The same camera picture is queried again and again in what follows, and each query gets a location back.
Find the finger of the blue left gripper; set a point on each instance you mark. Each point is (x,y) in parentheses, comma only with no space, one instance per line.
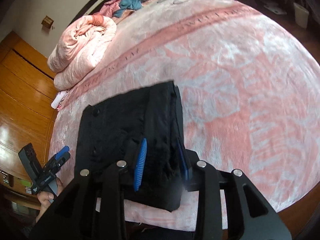
(59,160)
(62,151)

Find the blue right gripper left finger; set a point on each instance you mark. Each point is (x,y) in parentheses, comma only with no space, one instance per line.
(139,166)

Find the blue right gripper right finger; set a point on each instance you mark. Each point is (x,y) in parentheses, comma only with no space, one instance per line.
(184,162)

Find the black pants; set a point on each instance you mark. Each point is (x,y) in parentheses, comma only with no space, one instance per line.
(115,130)

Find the left hand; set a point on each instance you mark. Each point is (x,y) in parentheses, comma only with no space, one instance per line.
(45,198)

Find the pink white folded towel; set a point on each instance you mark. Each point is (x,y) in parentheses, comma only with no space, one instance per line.
(58,99)

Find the pink patterned bed cover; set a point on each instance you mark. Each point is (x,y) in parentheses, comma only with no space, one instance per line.
(249,89)

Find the pink folded quilt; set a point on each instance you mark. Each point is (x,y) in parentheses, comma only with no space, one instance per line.
(80,48)

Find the pink garment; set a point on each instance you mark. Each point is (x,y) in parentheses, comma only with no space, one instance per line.
(109,8)

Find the blue garment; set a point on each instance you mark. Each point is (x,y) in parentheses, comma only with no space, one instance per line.
(127,5)

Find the white waste bin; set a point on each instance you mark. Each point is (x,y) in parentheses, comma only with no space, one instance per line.
(301,15)

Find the small wooden wall ornament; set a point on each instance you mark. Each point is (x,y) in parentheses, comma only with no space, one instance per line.
(47,22)

